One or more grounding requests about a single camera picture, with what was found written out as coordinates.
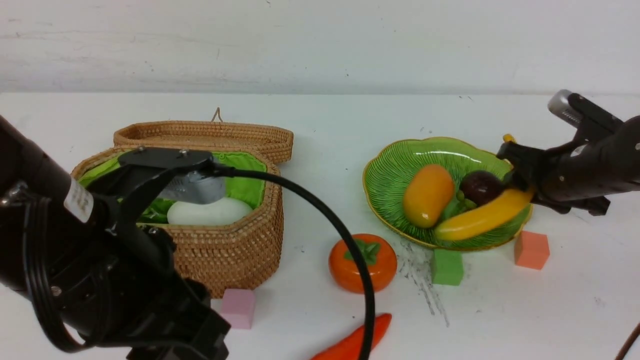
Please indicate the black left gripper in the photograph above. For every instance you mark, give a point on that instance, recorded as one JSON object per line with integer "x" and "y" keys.
{"x": 99, "y": 294}

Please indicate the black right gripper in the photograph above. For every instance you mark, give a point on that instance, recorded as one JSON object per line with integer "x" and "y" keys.
{"x": 582, "y": 180}

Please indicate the yellow toy banana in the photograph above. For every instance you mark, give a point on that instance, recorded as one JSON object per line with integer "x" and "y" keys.
{"x": 487, "y": 217}

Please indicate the dark purple toy mangosteen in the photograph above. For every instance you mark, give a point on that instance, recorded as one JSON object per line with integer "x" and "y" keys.
{"x": 476, "y": 189}

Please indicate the orange yellow toy mango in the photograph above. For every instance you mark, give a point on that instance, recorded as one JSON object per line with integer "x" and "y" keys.
{"x": 427, "y": 195}

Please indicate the white toy radish green leaves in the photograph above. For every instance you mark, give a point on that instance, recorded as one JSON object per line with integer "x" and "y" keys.
{"x": 221, "y": 213}

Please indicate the orange toy persimmon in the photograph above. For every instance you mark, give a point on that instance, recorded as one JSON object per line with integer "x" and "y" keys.
{"x": 381, "y": 263}

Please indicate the orange toy carrot green leaves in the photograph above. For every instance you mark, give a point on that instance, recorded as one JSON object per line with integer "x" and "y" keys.
{"x": 349, "y": 348}

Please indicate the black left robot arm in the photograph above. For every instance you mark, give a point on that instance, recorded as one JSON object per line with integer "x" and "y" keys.
{"x": 34, "y": 187}

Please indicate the salmon pink foam cube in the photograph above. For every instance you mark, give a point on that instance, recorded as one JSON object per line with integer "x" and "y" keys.
{"x": 531, "y": 250}

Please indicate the light pink foam cube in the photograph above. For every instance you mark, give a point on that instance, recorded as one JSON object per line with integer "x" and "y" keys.
{"x": 238, "y": 308}

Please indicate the green foam cube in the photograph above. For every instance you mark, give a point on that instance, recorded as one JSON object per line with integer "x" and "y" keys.
{"x": 446, "y": 267}

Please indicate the green leaf-shaped glass plate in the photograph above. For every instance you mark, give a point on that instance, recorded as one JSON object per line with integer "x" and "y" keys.
{"x": 387, "y": 175}

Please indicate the woven wicker basket green lining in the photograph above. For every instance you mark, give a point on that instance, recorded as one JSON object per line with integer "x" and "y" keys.
{"x": 242, "y": 255}

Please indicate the woven wicker basket lid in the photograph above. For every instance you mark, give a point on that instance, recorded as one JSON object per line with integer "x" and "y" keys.
{"x": 274, "y": 143}

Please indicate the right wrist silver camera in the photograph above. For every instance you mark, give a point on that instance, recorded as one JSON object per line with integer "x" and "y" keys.
{"x": 592, "y": 123}

